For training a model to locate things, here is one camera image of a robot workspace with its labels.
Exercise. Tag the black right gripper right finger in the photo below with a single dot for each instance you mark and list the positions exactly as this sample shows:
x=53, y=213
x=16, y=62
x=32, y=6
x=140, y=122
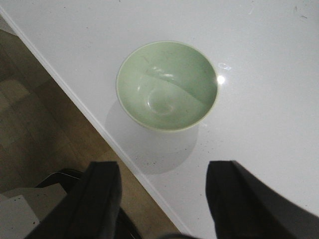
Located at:
x=243, y=207

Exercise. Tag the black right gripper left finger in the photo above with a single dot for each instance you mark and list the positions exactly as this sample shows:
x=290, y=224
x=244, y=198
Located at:
x=90, y=209

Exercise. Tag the light green bowl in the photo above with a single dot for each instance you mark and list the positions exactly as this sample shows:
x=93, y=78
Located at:
x=167, y=86

